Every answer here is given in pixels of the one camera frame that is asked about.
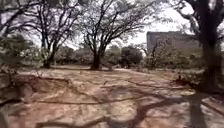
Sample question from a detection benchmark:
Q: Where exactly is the broad bare tree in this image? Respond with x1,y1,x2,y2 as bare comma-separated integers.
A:
74,0,164,71

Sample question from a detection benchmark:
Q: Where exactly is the dark round bush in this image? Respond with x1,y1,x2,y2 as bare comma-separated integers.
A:
118,45,144,69

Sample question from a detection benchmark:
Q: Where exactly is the bare branching tree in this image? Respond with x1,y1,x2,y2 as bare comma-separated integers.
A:
19,0,83,70

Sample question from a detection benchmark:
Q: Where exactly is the grey flat-roofed building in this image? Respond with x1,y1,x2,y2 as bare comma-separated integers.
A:
146,30,202,54

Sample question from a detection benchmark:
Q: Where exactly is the thick dark tree trunk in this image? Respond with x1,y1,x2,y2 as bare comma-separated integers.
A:
173,0,224,94

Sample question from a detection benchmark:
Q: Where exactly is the green leafy bush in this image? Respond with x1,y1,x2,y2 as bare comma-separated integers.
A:
0,34,43,69

